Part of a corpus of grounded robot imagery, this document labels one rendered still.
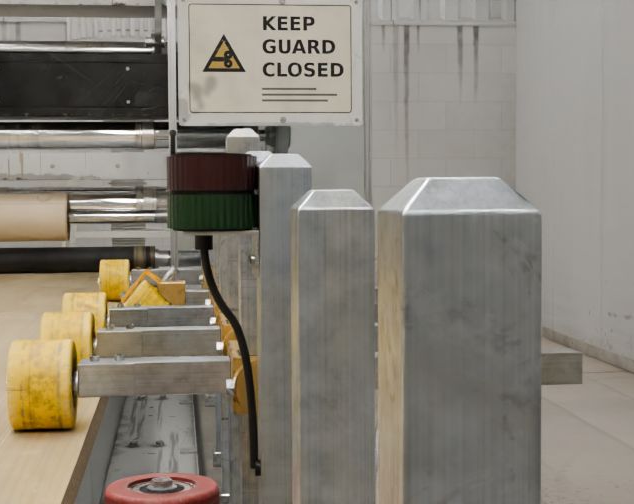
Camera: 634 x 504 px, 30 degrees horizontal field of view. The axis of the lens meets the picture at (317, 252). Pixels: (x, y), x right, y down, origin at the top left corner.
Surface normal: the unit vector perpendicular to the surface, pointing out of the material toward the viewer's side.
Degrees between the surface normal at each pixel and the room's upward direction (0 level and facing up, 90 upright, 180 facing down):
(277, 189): 90
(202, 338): 90
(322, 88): 90
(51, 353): 42
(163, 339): 90
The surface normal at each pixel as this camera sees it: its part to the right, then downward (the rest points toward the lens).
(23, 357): 0.08, -0.64
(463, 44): 0.11, 0.05
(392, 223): -0.99, 0.01
